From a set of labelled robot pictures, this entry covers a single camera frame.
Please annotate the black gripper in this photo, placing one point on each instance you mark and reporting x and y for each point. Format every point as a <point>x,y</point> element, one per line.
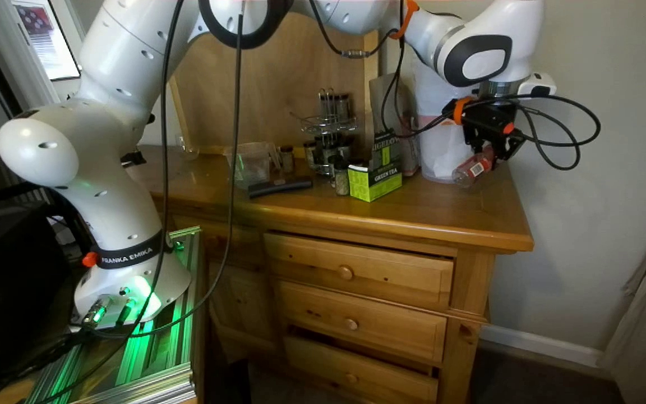
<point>493,120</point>

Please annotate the red capped spice bottle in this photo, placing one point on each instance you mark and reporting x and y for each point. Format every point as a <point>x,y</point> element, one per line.
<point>477,167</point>

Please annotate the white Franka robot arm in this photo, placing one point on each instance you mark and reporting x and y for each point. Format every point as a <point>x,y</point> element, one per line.
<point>112,91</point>

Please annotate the white plastic bag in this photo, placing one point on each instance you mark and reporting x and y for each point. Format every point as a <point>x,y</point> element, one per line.
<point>435,142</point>

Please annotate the wooden dresser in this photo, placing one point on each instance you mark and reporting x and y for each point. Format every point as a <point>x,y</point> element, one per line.
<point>459,215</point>

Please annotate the brown paper bag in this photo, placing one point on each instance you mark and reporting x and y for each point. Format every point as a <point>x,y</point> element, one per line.
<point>387,104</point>

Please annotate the green tea box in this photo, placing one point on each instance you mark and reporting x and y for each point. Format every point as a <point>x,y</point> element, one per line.
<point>376,183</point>

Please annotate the wooden dresser drawer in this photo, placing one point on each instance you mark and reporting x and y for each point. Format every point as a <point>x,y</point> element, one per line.
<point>392,372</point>
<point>398,326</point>
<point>398,270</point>

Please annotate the round wooden drawer knob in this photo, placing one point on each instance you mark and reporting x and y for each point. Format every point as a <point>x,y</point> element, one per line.
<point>351,323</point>
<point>351,377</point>
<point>347,272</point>

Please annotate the black remote control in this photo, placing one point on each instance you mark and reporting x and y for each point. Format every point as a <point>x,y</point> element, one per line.
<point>280,186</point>

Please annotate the wooden backboard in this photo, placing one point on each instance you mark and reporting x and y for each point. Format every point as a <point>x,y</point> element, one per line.
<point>280,80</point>

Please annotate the clear plastic measuring jug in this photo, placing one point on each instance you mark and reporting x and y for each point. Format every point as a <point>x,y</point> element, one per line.
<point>254,162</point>

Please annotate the black box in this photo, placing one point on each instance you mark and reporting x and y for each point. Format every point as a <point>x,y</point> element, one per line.
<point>9,276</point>

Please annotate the aluminium extrusion base frame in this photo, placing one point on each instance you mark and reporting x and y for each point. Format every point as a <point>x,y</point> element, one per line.
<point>151,351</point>

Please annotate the white door frame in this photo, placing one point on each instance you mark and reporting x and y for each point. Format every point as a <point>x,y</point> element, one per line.
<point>9,45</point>

